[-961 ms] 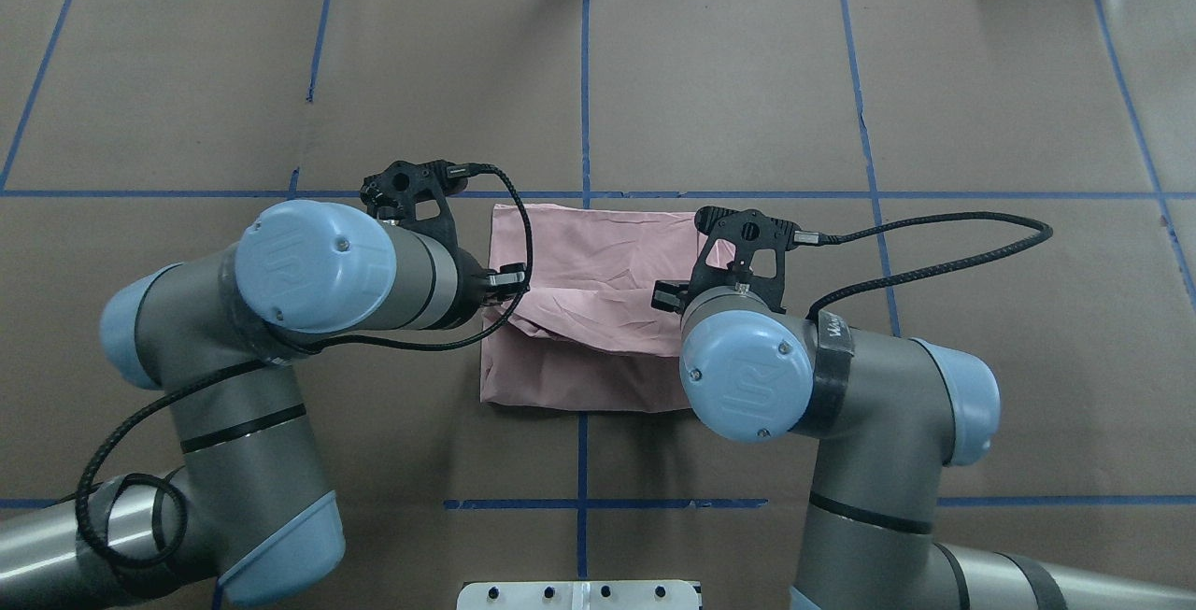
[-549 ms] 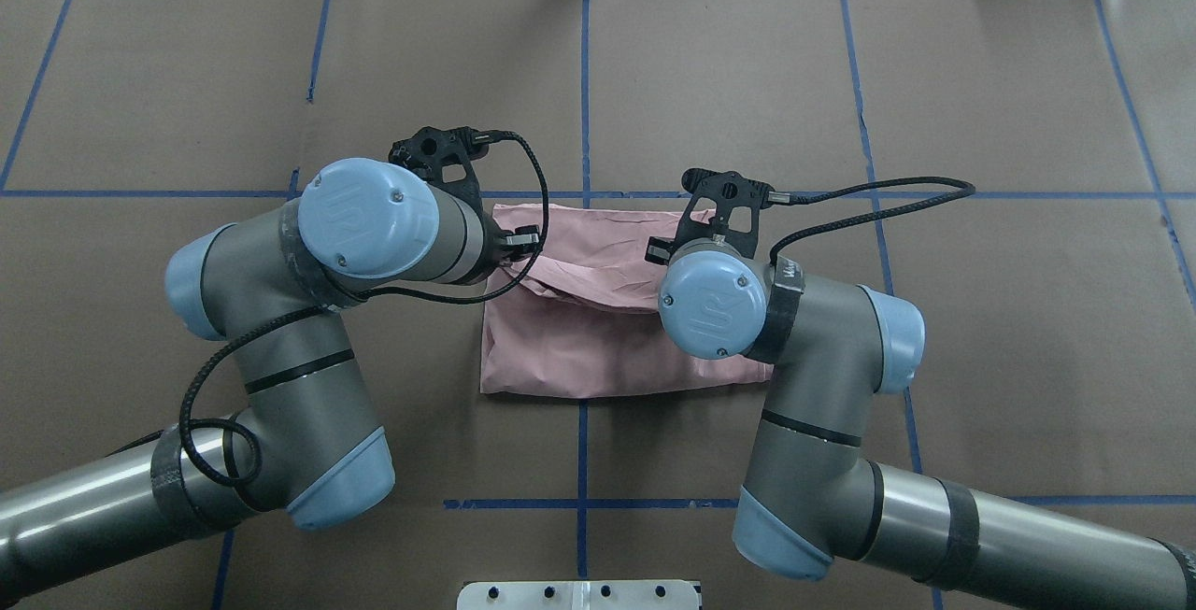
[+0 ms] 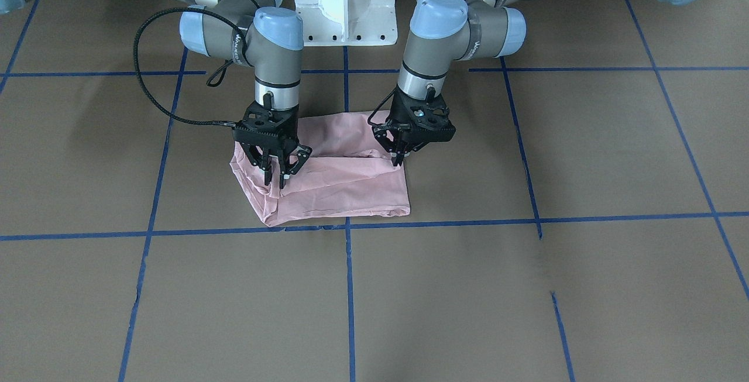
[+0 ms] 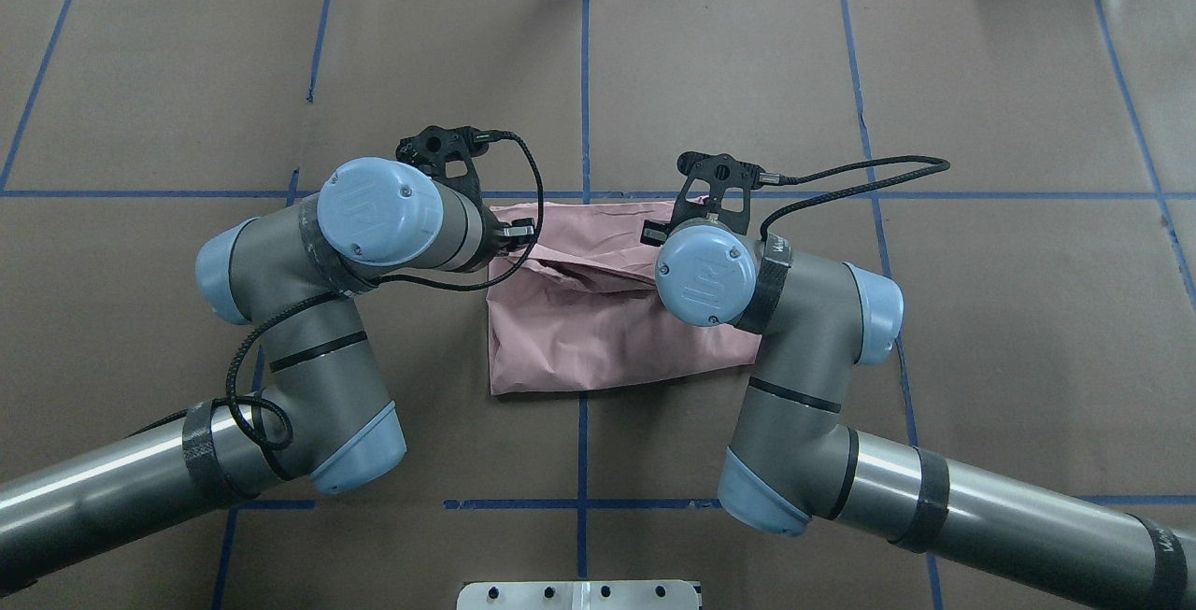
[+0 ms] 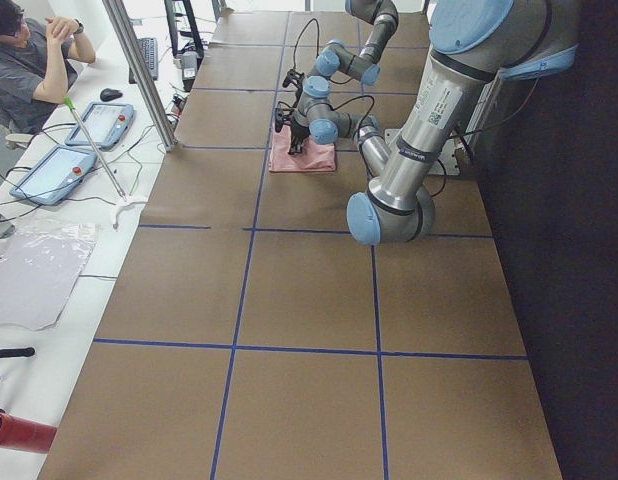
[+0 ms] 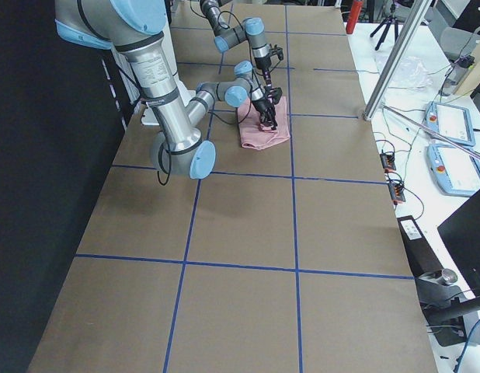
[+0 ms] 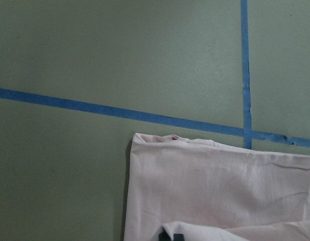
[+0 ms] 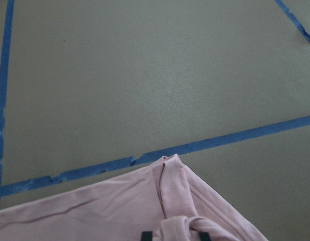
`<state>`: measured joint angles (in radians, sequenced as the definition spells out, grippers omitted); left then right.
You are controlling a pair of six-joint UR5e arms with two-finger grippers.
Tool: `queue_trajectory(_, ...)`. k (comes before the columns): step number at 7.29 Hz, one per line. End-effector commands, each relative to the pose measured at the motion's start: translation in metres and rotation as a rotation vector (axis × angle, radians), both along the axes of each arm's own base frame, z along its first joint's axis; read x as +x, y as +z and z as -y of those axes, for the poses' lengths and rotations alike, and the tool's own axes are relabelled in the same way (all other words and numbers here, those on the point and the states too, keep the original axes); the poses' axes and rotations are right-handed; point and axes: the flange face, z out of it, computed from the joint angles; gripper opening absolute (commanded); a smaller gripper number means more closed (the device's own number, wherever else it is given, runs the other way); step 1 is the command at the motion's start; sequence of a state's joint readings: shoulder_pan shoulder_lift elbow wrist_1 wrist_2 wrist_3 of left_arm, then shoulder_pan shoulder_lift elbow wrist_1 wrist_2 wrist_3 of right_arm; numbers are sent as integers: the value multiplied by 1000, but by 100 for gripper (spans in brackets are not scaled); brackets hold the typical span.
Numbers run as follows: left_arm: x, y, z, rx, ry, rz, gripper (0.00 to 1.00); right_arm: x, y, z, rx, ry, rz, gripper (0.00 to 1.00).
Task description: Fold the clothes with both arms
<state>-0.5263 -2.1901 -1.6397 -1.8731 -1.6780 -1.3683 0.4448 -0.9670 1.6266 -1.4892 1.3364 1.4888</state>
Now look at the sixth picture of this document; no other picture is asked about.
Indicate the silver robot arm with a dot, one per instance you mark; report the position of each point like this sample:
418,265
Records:
136,29
250,30

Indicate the clear plastic bag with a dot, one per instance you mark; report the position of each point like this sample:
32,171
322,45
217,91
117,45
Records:
411,73

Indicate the black box white label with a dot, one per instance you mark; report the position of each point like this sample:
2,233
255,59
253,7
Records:
421,257

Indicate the blue teach pendant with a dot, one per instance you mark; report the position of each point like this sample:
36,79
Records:
452,122
455,172

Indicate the far blue teach pendant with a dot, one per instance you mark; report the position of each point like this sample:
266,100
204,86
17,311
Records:
452,122

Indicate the red cylinder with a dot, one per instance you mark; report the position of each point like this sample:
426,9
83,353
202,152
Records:
353,16

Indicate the black camera tripod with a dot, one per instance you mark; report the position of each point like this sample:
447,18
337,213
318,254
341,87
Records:
385,25

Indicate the right grey USB hub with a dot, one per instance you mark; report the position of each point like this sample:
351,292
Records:
396,190

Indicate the grey usb hub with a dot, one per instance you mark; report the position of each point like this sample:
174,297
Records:
396,190
388,161

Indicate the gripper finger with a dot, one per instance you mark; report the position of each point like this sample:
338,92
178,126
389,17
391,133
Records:
264,121
268,80
271,121

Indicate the aluminium frame post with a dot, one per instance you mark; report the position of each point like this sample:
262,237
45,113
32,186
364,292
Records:
405,36

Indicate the left grey USB hub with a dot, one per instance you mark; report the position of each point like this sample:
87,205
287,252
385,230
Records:
388,161

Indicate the pink Snoopy t-shirt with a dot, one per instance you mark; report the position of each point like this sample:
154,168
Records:
257,136

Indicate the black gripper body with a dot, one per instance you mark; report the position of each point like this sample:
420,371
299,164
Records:
261,105
264,64

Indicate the near blue teach pendant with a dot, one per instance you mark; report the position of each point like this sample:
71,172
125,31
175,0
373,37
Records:
455,172

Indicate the black monitor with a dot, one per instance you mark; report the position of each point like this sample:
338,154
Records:
460,234

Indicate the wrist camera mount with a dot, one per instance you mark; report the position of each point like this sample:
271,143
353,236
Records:
274,94
277,51

